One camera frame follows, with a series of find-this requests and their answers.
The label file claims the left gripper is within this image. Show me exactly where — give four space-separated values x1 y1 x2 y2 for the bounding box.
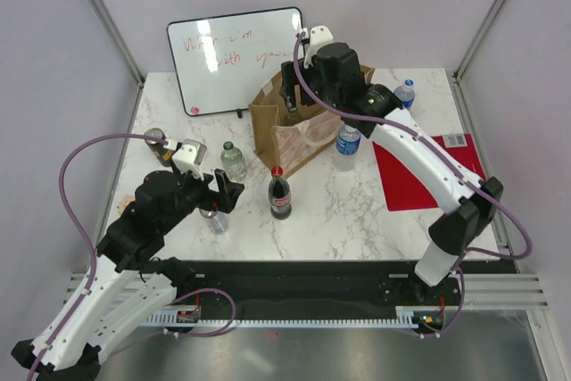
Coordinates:
160 157 244 233

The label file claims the clear soda water bottle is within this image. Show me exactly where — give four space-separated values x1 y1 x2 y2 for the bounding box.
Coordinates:
220 141 247 182

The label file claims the Coca-Cola glass bottle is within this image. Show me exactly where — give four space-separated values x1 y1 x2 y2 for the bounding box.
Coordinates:
268 166 292 220

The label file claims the brown canvas tote bag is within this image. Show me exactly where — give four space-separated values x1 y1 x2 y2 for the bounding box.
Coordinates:
248 63 375 179

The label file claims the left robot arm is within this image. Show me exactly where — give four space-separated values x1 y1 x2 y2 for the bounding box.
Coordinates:
12 170 244 380

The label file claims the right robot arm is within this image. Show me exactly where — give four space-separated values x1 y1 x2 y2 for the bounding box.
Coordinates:
280 32 503 304

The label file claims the silver beverage can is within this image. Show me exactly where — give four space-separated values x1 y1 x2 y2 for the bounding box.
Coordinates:
199 209 228 235

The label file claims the white dry-erase board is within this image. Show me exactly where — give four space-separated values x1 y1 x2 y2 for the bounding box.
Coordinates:
166 6 302 117

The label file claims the black and yellow can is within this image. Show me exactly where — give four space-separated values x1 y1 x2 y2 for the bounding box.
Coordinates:
144 128 173 168

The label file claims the blue-label water bottle near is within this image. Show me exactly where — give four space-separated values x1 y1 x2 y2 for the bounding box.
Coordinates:
334 124 361 172

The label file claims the blue-label water bottle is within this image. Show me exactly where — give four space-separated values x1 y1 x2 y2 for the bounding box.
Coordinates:
393 79 416 110
334 124 361 172

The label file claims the blue-label water bottle far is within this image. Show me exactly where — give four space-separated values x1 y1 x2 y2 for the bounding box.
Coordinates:
393 79 416 110

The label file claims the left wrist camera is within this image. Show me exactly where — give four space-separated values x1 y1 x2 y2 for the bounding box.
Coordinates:
172 139 207 181

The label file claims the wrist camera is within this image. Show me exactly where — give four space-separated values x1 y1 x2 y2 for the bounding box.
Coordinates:
302 25 334 69
172 139 207 181

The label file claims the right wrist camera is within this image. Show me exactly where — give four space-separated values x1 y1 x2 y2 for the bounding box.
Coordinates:
302 25 334 69

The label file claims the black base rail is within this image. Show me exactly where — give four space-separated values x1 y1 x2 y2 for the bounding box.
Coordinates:
133 257 463 324

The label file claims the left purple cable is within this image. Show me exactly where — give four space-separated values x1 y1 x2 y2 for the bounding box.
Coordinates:
26 133 169 381

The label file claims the purple cable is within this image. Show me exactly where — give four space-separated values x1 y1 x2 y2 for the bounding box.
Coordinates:
26 133 169 381
293 32 533 340

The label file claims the white cable duct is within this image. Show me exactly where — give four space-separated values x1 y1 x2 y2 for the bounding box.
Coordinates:
141 307 446 329

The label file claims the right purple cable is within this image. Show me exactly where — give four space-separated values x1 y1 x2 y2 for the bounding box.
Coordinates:
293 32 533 340

